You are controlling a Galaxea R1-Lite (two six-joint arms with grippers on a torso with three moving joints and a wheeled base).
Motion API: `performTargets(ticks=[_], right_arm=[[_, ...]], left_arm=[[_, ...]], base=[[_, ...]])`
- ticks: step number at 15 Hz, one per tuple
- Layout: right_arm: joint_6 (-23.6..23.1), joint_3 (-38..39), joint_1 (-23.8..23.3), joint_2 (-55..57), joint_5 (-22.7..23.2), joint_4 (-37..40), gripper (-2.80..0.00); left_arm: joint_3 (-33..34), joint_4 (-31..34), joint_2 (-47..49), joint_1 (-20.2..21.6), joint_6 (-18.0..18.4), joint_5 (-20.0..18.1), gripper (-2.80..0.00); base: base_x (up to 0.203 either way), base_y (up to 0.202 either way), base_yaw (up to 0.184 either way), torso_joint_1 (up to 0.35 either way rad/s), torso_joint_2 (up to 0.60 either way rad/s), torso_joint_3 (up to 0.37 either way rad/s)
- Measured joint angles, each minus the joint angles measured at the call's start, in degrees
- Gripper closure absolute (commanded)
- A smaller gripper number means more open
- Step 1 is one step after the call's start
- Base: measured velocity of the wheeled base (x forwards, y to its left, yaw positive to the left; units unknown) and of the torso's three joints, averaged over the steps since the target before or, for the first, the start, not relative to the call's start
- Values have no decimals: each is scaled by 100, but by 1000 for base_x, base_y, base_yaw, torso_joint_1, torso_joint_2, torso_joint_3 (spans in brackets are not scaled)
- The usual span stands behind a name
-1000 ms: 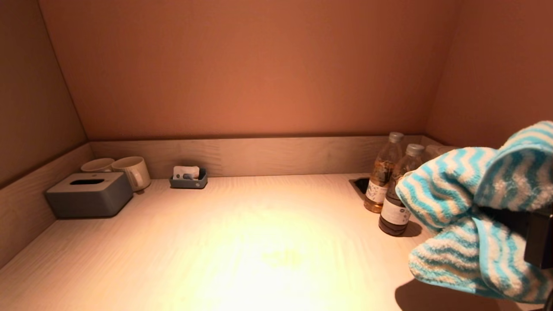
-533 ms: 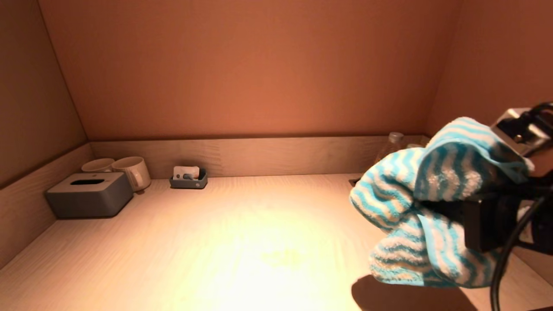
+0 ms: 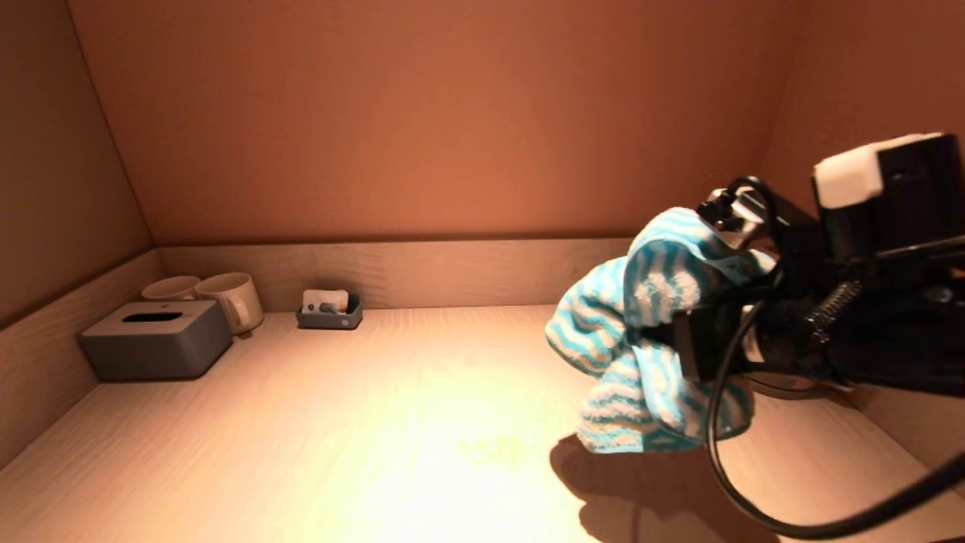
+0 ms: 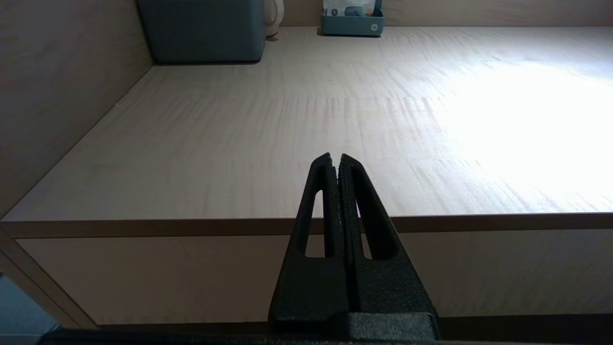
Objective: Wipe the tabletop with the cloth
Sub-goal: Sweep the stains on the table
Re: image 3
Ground blue white striped towel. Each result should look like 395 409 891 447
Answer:
544 207 777 455

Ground grey kettle base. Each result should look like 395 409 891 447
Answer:
743 373 856 400

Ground light wood backsplash board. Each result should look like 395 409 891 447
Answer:
0 250 167 470
157 238 634 313

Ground small grey sachet tray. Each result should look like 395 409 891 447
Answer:
296 293 363 331

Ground white sachets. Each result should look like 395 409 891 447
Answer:
302 290 350 315

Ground white ceramic mug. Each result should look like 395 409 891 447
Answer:
195 272 265 336
142 276 202 302

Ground grey tissue box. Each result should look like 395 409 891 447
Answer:
79 300 233 381

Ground black cable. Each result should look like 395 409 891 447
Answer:
705 175 965 541

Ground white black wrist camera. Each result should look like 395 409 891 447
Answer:
813 133 965 253

